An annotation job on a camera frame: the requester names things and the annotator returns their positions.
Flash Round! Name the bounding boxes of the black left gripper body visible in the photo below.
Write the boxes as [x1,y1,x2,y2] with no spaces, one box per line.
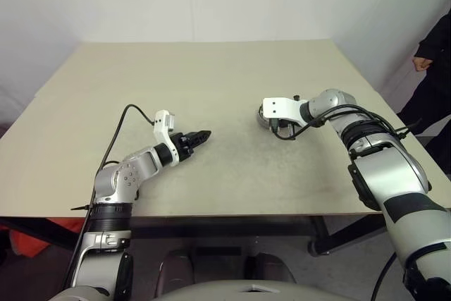
[171,132,197,164]

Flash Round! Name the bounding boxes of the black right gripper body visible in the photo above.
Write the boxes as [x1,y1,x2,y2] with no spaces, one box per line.
[268,116,297,140]

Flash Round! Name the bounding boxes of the silver motor housing copper windings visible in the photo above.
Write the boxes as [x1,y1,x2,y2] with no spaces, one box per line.
[254,102,280,130]

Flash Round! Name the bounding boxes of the person's bare hand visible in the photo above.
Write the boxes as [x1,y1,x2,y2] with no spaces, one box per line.
[412,55,433,72]

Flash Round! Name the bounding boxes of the dark rounded shape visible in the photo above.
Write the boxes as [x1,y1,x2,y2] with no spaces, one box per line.
[156,250,195,295]
[245,252,297,285]

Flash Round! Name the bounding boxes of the silver robot torso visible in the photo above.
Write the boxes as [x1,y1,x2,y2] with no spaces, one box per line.
[52,278,318,301]

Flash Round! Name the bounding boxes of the person in dark clothes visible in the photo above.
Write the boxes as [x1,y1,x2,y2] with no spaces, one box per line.
[396,11,451,175]

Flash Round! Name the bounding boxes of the orange object under table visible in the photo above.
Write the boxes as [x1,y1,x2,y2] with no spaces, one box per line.
[8,218,85,258]

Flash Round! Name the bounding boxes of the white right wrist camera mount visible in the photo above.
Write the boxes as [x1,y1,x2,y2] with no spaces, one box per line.
[262,96,304,128]

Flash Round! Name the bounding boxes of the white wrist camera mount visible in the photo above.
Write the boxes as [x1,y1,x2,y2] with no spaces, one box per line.
[153,109,181,168]
[262,96,304,128]

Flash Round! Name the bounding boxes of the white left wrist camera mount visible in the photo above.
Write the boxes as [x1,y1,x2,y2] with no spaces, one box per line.
[153,109,181,168]

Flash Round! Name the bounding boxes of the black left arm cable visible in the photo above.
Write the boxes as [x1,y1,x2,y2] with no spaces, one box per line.
[61,104,158,291]

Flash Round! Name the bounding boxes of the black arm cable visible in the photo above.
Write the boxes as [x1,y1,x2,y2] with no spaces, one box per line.
[61,104,158,291]
[273,103,409,140]

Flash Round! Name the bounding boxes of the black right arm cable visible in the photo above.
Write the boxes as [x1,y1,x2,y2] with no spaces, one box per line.
[273,103,409,140]

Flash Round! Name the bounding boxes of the black table frame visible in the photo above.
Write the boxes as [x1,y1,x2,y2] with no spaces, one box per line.
[0,214,390,257]

